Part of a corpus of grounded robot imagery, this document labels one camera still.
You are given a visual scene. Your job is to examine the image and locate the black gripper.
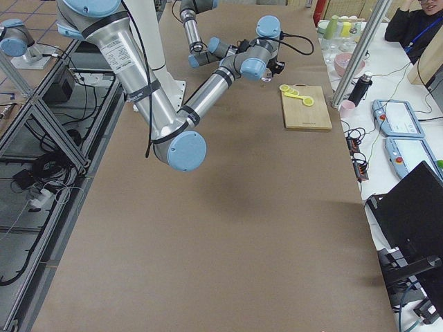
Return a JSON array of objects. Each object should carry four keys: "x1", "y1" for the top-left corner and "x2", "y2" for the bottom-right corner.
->
[{"x1": 268, "y1": 59, "x2": 285, "y2": 78}]

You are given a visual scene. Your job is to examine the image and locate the small clear glass cup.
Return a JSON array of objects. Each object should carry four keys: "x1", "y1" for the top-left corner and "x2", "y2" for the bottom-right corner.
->
[{"x1": 261, "y1": 68, "x2": 273, "y2": 82}]

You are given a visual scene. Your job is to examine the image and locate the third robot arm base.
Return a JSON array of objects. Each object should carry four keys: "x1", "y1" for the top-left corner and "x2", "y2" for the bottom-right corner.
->
[{"x1": 1, "y1": 19, "x2": 55, "y2": 70}]

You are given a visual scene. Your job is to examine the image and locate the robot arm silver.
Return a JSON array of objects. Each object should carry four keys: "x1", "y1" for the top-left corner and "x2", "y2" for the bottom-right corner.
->
[
  {"x1": 179, "y1": 0, "x2": 239, "y2": 68},
  {"x1": 56, "y1": 1, "x2": 284, "y2": 172}
]

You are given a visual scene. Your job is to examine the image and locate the yellow cup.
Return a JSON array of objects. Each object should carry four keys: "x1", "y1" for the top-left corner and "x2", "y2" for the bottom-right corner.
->
[{"x1": 340, "y1": 21, "x2": 352, "y2": 38}]

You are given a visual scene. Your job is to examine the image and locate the pink cup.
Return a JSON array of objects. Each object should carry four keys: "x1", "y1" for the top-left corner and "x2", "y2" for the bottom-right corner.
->
[{"x1": 338, "y1": 100, "x2": 356, "y2": 118}]

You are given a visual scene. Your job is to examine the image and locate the lemon slice top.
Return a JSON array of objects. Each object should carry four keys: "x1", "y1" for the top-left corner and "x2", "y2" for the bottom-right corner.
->
[{"x1": 279, "y1": 84, "x2": 290, "y2": 92}]

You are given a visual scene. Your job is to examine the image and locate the yellow plastic knife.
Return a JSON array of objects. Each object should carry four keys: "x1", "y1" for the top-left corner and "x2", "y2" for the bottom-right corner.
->
[{"x1": 284, "y1": 92, "x2": 313, "y2": 100}]

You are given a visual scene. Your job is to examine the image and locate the lemon slice front large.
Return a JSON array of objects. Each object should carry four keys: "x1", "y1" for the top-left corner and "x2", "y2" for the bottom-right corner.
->
[{"x1": 302, "y1": 98, "x2": 314, "y2": 107}]

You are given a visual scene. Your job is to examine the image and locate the bamboo cutting board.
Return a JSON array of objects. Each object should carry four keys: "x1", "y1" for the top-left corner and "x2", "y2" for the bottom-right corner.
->
[{"x1": 279, "y1": 84, "x2": 332, "y2": 131}]

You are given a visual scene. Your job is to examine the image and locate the pink bowl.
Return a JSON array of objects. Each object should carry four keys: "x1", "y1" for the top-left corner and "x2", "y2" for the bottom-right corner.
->
[{"x1": 334, "y1": 53, "x2": 365, "y2": 77}]

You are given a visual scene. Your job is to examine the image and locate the green bottle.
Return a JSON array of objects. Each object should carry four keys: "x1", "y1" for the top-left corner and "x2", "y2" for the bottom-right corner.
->
[{"x1": 323, "y1": 15, "x2": 339, "y2": 40}]

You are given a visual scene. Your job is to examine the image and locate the black thermos bottle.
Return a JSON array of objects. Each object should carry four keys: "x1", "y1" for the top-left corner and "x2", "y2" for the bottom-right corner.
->
[{"x1": 348, "y1": 71, "x2": 373, "y2": 107}]

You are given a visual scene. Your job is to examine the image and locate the upper teach pendant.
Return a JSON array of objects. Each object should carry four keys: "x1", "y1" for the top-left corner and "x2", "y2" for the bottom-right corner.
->
[{"x1": 372, "y1": 100, "x2": 425, "y2": 138}]

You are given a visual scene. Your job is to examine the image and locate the teach pendant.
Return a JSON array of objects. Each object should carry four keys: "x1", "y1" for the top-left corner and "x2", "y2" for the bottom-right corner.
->
[
  {"x1": 385, "y1": 136, "x2": 442, "y2": 179},
  {"x1": 372, "y1": 100, "x2": 425, "y2": 138}
]

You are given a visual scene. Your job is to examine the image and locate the person in black jacket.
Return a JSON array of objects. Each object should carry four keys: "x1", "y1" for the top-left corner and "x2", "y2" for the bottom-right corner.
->
[{"x1": 384, "y1": 0, "x2": 442, "y2": 64}]

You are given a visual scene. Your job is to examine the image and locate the lower teach pendant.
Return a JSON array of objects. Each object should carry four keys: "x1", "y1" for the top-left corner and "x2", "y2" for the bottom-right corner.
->
[{"x1": 385, "y1": 136, "x2": 442, "y2": 179}]

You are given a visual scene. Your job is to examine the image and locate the black laptop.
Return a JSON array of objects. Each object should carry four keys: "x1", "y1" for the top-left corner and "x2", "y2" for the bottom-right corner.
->
[{"x1": 367, "y1": 161, "x2": 442, "y2": 315}]

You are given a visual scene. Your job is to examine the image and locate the aluminium frame post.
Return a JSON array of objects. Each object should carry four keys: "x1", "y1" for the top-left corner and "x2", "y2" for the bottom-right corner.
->
[{"x1": 331, "y1": 0, "x2": 392, "y2": 109}]

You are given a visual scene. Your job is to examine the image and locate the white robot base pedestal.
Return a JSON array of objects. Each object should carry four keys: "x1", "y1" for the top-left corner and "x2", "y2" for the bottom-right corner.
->
[{"x1": 124, "y1": 0, "x2": 186, "y2": 111}]

